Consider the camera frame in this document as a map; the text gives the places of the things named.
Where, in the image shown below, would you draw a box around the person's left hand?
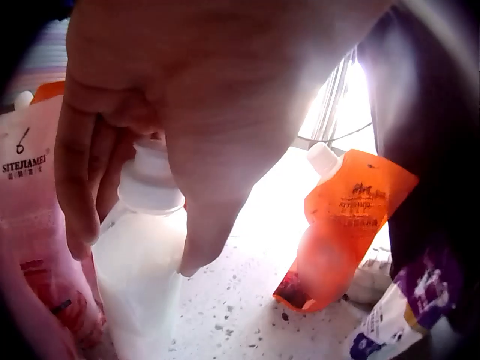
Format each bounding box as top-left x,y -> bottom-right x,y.
54,0 -> 395,278

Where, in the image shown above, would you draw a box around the person's left thumb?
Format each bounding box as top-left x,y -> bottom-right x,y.
167,112 -> 272,278

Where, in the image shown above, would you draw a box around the person's left fingers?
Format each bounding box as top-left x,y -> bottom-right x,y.
54,84 -> 130,261

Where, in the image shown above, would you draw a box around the white spout pouch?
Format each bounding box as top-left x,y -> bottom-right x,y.
92,141 -> 189,360

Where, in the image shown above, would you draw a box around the pink spout pouch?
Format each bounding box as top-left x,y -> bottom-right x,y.
0,92 -> 112,360

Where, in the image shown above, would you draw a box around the orange spout pouch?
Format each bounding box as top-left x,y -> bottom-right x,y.
273,142 -> 420,312
31,80 -> 67,106

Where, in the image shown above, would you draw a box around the barred window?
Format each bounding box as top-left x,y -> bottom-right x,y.
297,55 -> 378,146

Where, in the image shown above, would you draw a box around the white plastic bag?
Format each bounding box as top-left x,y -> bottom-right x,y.
349,258 -> 395,305

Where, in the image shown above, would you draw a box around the purple and white pouch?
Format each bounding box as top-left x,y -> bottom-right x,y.
346,240 -> 468,360

